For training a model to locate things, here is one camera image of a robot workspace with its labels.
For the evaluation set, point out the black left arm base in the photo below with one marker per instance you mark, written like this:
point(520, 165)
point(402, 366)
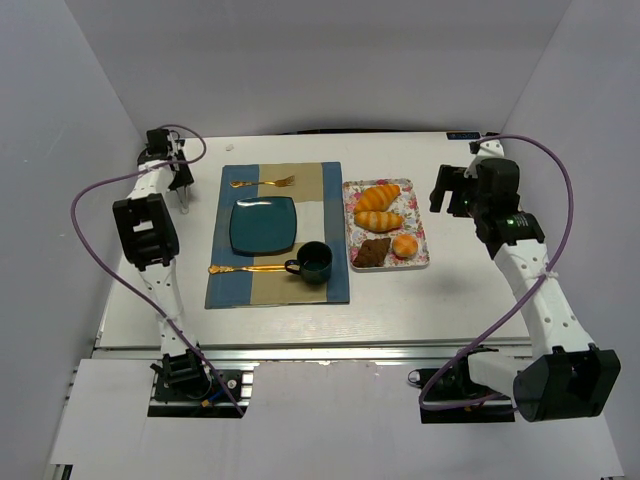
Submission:
point(185, 380)

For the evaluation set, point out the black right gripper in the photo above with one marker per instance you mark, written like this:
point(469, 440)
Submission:
point(451, 185)

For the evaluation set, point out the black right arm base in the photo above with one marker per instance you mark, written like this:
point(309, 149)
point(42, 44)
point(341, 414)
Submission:
point(455, 385)

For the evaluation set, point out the brown chocolate pastry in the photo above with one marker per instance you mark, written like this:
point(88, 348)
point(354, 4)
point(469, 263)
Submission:
point(372, 253)

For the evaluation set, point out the blue beige placemat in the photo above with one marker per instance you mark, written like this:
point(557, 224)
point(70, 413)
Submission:
point(318, 199)

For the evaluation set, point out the floral rectangular tray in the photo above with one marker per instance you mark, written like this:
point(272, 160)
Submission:
point(405, 205)

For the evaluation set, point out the round orange bun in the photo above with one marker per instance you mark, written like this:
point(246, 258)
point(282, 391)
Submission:
point(405, 246)

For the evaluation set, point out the teal square plate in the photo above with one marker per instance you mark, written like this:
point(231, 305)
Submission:
point(265, 225)

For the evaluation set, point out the blue table label right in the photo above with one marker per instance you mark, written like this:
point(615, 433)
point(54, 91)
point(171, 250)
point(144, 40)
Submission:
point(463, 136)

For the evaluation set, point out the gold spoon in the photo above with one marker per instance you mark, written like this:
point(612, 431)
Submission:
point(219, 269)

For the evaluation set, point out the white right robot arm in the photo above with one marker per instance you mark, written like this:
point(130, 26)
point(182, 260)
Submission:
point(568, 376)

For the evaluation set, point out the striped orange croissant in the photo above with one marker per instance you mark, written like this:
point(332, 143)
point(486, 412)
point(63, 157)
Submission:
point(378, 222)
point(377, 198)

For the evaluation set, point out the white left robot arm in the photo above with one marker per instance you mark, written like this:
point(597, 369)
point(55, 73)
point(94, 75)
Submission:
point(149, 238)

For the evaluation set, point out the gold fork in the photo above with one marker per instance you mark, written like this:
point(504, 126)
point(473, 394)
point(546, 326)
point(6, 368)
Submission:
point(288, 181)

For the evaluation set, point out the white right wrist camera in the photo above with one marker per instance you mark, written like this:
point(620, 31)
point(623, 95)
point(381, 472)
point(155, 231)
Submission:
point(482, 149)

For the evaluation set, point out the dark teal mug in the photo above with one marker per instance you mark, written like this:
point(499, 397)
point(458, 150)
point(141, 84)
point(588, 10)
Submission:
point(313, 263)

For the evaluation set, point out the striped orange croissant lower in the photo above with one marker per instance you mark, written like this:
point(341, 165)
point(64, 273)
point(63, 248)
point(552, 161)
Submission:
point(378, 222)

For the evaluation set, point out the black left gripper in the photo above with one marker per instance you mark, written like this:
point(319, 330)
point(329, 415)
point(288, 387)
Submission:
point(180, 178)

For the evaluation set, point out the striped orange croissant upper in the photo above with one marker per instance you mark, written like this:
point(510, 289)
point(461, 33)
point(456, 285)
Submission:
point(377, 198)

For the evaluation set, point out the aluminium front rail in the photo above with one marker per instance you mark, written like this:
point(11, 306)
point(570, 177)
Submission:
point(420, 353)

